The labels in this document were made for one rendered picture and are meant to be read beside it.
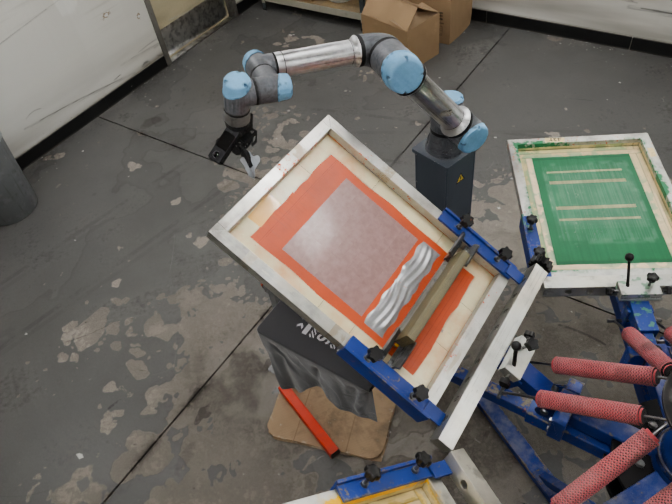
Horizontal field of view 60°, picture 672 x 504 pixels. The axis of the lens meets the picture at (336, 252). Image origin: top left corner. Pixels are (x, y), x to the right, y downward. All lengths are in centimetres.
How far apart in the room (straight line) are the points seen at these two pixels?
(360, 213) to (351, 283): 24
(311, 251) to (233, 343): 167
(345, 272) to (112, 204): 292
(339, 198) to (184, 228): 230
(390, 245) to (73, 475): 207
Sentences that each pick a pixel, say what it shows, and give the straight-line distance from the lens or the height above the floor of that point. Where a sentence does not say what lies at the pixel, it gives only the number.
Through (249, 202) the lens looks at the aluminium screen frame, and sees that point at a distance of 168.
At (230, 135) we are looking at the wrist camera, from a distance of 176.
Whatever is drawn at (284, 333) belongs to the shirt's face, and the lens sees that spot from 209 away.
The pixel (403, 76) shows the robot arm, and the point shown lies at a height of 170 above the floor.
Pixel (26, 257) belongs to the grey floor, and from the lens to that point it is 437.
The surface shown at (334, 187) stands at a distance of 183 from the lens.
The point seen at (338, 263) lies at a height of 135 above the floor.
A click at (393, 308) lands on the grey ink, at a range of 173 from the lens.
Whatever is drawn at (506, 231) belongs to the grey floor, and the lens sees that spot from 368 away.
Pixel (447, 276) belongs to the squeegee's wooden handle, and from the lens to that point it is 174.
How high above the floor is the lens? 265
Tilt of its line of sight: 48 degrees down
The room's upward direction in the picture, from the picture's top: 10 degrees counter-clockwise
